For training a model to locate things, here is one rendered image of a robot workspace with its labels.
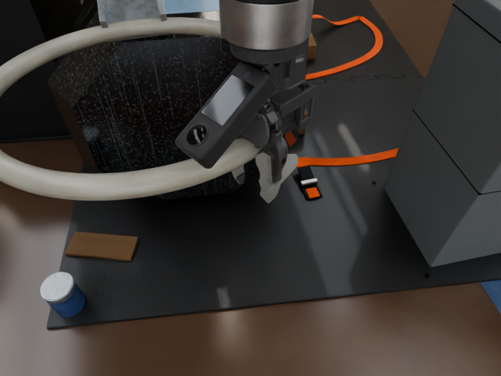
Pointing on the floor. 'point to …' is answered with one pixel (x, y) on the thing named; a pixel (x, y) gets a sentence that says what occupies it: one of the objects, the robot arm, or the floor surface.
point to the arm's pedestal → (455, 143)
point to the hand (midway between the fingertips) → (250, 188)
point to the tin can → (62, 294)
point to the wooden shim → (102, 246)
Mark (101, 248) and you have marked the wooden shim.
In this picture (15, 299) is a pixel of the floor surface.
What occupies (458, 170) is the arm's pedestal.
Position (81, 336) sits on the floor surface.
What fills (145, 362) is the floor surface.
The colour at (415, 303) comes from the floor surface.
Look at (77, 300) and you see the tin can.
